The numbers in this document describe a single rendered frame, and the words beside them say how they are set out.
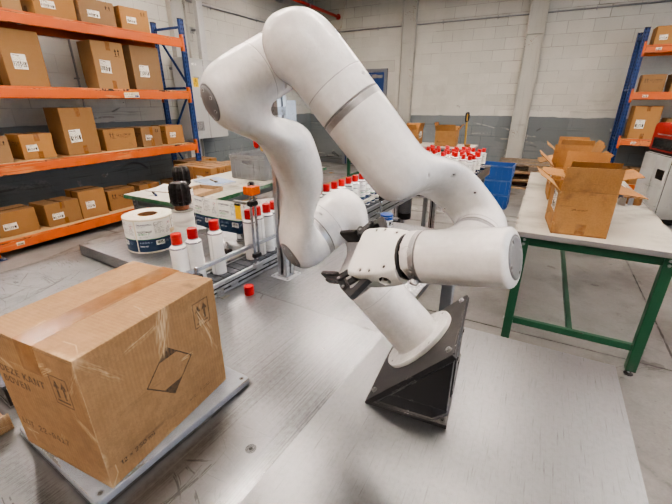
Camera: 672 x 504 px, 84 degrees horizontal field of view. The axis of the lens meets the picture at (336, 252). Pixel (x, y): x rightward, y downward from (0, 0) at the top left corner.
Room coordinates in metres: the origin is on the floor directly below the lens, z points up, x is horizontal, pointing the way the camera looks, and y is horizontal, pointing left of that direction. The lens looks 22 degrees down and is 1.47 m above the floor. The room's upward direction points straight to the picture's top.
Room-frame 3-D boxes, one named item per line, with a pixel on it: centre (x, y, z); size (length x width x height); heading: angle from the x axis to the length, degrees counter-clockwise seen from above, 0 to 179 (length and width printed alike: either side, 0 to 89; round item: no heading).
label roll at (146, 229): (1.53, 0.81, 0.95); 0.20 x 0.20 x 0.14
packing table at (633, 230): (2.80, -1.90, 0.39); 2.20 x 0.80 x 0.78; 152
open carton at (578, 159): (2.43, -1.64, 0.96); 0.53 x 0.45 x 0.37; 63
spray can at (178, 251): (1.10, 0.50, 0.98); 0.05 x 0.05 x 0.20
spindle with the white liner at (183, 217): (1.46, 0.62, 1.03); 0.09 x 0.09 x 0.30
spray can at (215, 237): (1.24, 0.43, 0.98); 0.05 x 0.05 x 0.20
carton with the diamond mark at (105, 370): (0.62, 0.43, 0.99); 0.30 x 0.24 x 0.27; 156
